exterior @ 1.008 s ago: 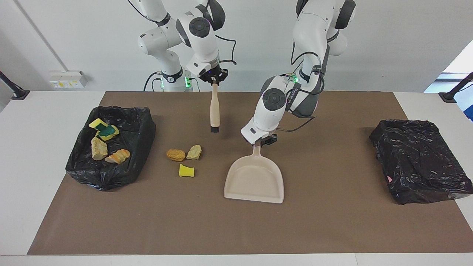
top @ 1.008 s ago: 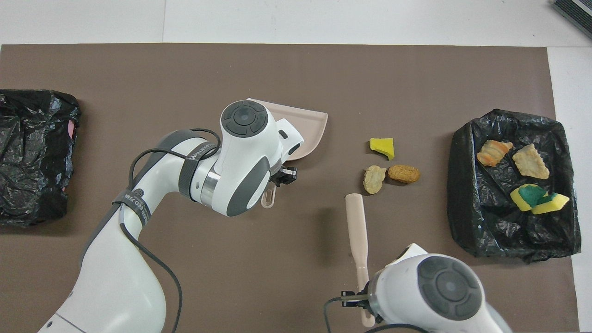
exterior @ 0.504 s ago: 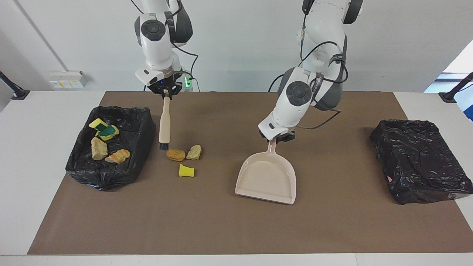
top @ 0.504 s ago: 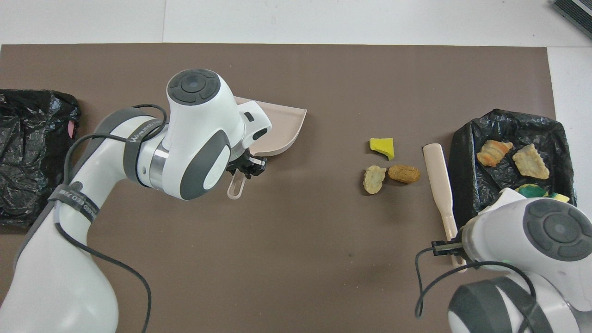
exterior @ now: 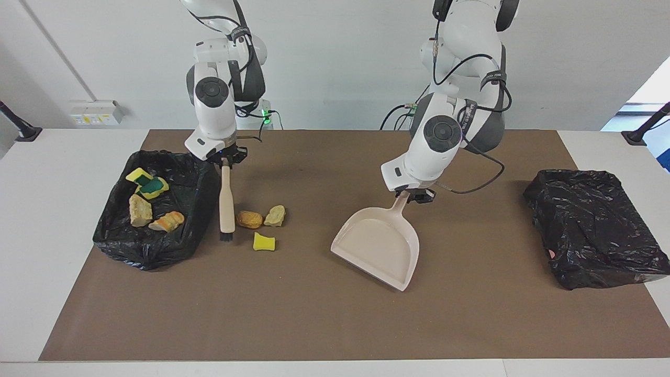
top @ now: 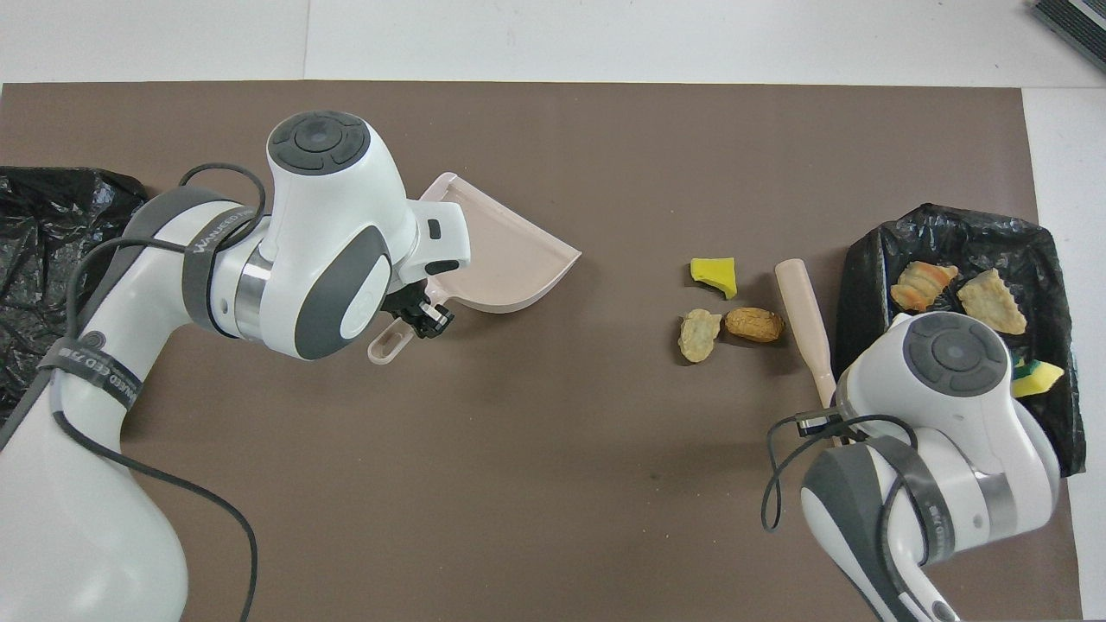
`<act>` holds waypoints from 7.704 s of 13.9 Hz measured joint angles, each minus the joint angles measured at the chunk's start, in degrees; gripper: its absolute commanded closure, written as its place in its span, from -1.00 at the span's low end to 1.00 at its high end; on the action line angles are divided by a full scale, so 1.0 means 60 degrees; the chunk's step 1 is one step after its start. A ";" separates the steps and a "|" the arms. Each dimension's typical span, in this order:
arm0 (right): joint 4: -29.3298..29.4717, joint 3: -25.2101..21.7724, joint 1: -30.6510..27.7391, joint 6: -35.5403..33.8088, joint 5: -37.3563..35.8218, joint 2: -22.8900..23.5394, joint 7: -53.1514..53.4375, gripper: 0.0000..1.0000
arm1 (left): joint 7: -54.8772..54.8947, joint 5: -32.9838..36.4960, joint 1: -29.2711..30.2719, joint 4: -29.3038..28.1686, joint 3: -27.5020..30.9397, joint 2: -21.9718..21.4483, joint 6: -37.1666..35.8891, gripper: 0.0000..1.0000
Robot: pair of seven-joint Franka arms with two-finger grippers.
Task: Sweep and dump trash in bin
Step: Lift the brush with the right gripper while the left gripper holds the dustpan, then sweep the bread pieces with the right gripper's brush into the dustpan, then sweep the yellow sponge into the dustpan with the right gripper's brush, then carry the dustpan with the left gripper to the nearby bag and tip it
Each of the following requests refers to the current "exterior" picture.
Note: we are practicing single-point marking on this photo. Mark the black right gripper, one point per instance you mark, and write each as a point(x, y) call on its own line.
point(230, 153)

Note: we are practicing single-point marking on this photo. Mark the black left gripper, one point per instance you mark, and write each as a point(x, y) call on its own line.
point(413, 189)

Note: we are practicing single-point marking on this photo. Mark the beige hand brush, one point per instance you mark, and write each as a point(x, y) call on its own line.
point(226, 209)

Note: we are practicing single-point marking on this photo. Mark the brown peanut toy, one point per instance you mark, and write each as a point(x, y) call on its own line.
point(249, 220)

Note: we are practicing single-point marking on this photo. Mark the beige plastic dustpan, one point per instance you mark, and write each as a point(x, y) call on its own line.
point(382, 251)

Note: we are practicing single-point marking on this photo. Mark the beige bread scrap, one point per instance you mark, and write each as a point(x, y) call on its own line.
point(275, 215)

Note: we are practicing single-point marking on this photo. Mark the yellow sponge piece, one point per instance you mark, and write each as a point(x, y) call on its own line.
point(137, 174)
point(263, 242)
point(154, 187)

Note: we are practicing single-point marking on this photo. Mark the orange striped croissant toy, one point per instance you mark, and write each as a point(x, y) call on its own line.
point(167, 222)

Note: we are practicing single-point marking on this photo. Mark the pale bread chunk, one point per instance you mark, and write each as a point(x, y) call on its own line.
point(140, 210)

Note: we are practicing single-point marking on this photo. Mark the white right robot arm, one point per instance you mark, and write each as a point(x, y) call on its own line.
point(214, 120)

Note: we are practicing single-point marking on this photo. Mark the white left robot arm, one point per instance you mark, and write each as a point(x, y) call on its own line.
point(445, 136)

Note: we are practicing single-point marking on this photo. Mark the black bag lined bin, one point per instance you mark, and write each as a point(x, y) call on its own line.
point(183, 183)

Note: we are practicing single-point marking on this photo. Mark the black bag bin pink spot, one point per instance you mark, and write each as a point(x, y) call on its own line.
point(591, 230)

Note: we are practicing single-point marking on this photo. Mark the brown table mat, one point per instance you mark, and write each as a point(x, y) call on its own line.
point(335, 324)

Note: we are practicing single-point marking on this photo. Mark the black clamp stand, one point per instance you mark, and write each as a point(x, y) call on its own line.
point(23, 131)
point(641, 135)

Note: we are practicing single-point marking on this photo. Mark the white wall socket box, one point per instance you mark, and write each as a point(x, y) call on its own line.
point(94, 112)

